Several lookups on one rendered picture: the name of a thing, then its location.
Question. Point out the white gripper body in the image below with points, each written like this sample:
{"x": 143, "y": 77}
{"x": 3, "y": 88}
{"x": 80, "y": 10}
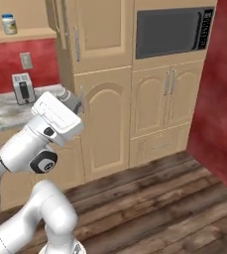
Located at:
{"x": 58, "y": 115}

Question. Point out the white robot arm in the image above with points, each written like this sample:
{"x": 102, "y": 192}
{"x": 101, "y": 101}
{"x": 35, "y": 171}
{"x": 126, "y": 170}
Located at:
{"x": 19, "y": 152}

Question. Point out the beige counter base cabinet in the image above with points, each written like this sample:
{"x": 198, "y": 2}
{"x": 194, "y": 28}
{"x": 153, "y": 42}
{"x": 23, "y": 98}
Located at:
{"x": 68, "y": 165}

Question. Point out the beige open cabinet door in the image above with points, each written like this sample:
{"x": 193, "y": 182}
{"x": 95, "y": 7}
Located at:
{"x": 59, "y": 23}

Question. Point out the white mayonnaise jar blue lid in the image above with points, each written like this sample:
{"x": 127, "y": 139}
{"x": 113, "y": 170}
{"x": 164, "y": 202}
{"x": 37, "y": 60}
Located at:
{"x": 9, "y": 24}

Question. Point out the beige cabinet above microwave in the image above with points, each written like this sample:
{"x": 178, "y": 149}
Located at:
{"x": 174, "y": 3}

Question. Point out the beige arched panel door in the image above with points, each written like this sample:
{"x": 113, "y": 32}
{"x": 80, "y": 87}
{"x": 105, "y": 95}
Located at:
{"x": 106, "y": 125}

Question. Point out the silver toaster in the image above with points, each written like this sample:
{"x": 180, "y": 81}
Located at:
{"x": 23, "y": 88}

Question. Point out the beige arched cupboard door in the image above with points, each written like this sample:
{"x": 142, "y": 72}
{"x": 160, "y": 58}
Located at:
{"x": 186, "y": 94}
{"x": 149, "y": 99}

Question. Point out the beige tall panel door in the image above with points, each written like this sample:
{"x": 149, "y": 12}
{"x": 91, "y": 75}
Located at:
{"x": 101, "y": 29}

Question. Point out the beige drawer front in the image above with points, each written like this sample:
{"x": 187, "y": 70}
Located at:
{"x": 159, "y": 145}

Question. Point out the black microwave oven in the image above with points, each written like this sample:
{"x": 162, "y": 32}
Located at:
{"x": 174, "y": 31}

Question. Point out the grey wall outlet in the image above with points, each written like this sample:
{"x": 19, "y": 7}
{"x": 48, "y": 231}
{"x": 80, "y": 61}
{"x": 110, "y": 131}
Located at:
{"x": 26, "y": 61}

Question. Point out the beige open wall cabinet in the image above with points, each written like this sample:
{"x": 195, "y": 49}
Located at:
{"x": 22, "y": 33}

